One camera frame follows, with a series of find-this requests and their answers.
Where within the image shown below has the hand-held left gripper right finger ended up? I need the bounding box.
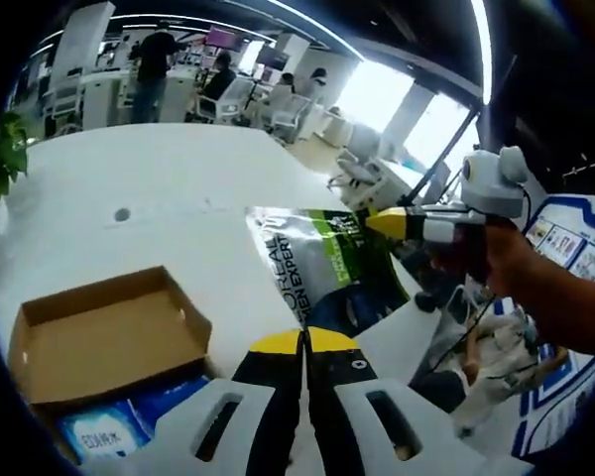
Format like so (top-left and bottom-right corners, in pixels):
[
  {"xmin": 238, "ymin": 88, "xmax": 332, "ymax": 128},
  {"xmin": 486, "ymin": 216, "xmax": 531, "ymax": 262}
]
[{"xmin": 302, "ymin": 325, "xmax": 533, "ymax": 476}]

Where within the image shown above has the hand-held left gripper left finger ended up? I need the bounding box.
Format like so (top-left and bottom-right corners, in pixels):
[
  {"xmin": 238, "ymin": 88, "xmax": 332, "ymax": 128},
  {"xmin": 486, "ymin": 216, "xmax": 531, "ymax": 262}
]
[{"xmin": 128, "ymin": 328, "xmax": 304, "ymax": 476}]

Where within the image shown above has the silver green soft pouch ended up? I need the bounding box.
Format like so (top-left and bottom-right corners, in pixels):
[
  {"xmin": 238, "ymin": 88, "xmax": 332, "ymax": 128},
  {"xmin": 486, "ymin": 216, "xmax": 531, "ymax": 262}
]
[{"xmin": 245, "ymin": 205, "xmax": 412, "ymax": 338}]

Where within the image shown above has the blue wet wipes packet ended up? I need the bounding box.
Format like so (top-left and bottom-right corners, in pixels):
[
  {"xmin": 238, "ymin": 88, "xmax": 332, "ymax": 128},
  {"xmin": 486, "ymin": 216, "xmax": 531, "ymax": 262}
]
[{"xmin": 59, "ymin": 374, "xmax": 214, "ymax": 467}]

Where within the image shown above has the brown cardboard shoe box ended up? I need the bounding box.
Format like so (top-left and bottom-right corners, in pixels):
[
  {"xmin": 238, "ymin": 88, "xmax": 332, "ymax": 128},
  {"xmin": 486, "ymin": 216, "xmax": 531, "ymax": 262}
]
[{"xmin": 7, "ymin": 265, "xmax": 219, "ymax": 470}]

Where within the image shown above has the person's right hand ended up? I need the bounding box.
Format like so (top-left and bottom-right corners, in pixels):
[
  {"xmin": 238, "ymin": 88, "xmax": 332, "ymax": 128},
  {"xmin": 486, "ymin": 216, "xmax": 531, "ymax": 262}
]
[{"xmin": 428, "ymin": 221, "xmax": 526, "ymax": 299}]

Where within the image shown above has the black stand pole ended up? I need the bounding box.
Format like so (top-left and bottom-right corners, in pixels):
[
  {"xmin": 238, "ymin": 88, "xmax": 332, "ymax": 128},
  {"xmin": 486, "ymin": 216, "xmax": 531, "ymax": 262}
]
[{"xmin": 396, "ymin": 109, "xmax": 480, "ymax": 208}]

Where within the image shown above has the white office chair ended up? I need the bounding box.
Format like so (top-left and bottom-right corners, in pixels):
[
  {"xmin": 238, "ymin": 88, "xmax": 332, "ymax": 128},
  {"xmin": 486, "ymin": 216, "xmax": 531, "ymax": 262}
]
[
  {"xmin": 197, "ymin": 78, "xmax": 252, "ymax": 125},
  {"xmin": 270, "ymin": 93, "xmax": 311, "ymax": 143}
]

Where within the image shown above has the dark screen monitor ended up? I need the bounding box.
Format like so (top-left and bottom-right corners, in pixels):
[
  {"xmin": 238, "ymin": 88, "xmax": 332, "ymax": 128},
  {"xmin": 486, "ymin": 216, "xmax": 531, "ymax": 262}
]
[{"xmin": 255, "ymin": 47, "xmax": 289, "ymax": 70}]

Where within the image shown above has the purple screen monitor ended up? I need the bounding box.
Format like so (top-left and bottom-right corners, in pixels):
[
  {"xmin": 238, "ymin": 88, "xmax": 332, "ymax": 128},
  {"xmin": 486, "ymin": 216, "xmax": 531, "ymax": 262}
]
[{"xmin": 205, "ymin": 27, "xmax": 239, "ymax": 49}]

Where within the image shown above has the green leafy plant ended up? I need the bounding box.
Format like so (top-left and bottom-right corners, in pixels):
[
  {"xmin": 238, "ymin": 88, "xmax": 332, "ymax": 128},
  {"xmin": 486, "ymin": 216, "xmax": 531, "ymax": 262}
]
[{"xmin": 0, "ymin": 111, "xmax": 30, "ymax": 229}]

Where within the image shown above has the blue framed wall poster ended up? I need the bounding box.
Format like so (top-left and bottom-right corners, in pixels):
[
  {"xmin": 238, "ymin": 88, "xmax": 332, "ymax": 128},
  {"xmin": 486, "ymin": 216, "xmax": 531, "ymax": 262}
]
[{"xmin": 513, "ymin": 194, "xmax": 595, "ymax": 460}]

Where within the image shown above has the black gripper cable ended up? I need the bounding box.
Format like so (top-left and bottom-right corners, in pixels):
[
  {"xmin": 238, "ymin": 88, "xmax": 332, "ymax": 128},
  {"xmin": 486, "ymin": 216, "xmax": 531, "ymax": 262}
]
[{"xmin": 424, "ymin": 182, "xmax": 533, "ymax": 378}]

